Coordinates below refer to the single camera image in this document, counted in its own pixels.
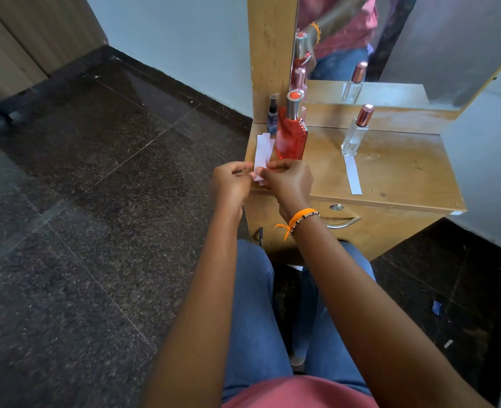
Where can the person's left forearm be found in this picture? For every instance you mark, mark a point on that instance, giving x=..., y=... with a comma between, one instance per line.
x=199, y=310

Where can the person's left thumb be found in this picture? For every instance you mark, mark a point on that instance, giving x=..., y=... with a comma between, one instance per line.
x=249, y=177

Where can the white paper strip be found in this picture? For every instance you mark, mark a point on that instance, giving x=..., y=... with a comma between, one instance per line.
x=353, y=176
x=262, y=155
x=272, y=146

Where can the pink shirt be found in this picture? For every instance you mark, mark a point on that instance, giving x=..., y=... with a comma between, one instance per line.
x=301, y=395

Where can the person's right forearm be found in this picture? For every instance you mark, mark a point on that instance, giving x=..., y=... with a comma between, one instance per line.
x=369, y=318

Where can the person's left hand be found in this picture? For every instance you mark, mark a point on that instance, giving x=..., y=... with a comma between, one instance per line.
x=227, y=184

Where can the wooden door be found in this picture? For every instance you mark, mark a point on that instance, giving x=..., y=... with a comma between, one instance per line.
x=29, y=33

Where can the white paper piece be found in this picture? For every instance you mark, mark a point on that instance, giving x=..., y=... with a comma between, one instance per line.
x=295, y=267

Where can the blue scrap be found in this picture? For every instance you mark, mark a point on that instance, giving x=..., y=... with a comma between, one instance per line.
x=436, y=308

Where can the person's right thumb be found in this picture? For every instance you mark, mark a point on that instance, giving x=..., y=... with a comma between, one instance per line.
x=266, y=176

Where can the blue jeans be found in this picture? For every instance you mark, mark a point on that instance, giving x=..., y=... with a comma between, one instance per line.
x=254, y=327

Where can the mirror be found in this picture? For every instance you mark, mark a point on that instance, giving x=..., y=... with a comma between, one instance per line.
x=424, y=46

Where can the clear rose-capped perfume bottle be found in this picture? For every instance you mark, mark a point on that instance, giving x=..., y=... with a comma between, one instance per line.
x=354, y=138

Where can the wooden dressing table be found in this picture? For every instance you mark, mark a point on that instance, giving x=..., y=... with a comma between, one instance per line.
x=403, y=169

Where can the red perfume bottle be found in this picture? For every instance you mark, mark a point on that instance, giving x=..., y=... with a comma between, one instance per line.
x=290, y=138

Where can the small dark spray bottle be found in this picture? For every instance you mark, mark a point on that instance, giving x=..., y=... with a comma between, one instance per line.
x=272, y=116

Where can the person's right hand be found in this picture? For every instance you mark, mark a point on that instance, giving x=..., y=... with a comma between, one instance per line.
x=293, y=186

